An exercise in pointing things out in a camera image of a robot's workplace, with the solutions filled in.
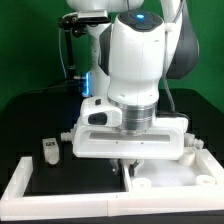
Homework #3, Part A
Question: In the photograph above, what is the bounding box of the black camera stand pole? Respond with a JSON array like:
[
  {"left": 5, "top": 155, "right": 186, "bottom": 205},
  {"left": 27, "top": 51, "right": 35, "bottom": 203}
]
[{"left": 64, "top": 29, "right": 76, "bottom": 78}]

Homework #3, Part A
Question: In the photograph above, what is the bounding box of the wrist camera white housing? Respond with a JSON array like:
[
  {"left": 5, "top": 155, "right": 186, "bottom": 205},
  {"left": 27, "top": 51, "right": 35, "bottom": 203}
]
[{"left": 80, "top": 95, "right": 122, "bottom": 127}]

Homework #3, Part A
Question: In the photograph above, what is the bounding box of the white U-shaped fence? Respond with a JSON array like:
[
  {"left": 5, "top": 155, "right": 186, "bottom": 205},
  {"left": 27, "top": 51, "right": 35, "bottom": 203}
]
[{"left": 0, "top": 157, "right": 224, "bottom": 221}]

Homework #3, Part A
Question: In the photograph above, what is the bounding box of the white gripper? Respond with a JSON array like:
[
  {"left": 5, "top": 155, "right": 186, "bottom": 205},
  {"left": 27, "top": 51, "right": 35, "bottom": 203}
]
[{"left": 73, "top": 117, "right": 188, "bottom": 176}]

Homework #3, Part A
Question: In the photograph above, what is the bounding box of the black cable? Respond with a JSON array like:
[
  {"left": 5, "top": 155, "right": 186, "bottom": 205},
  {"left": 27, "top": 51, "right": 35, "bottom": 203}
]
[{"left": 6, "top": 78, "right": 84, "bottom": 104}]

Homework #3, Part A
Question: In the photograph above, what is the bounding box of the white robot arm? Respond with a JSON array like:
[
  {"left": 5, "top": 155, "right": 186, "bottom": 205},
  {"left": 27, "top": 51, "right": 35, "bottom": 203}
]
[{"left": 68, "top": 0, "right": 199, "bottom": 161}]

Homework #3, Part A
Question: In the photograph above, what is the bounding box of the white square tabletop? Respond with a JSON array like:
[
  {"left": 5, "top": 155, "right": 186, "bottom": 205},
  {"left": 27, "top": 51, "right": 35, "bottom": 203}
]
[{"left": 123, "top": 147, "right": 224, "bottom": 192}]

